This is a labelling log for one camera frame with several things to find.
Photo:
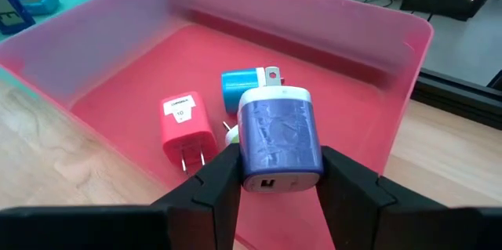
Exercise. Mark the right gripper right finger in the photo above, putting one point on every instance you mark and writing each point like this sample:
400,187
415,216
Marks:
361,211

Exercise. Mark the light blue charging adapter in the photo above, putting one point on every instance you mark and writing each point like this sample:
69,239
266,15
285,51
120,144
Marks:
237,85

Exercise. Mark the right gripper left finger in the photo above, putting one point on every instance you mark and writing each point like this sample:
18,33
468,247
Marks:
204,211

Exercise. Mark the pink translucent plastic bin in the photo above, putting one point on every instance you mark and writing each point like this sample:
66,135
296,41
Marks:
313,26

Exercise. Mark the purple white charging adapter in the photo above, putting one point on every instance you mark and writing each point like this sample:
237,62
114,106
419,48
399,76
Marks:
278,136

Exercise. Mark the red charging adapter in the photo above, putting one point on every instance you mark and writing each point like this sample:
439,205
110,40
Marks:
186,132

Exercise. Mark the green white charging adapter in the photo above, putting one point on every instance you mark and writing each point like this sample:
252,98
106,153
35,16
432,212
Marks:
232,136

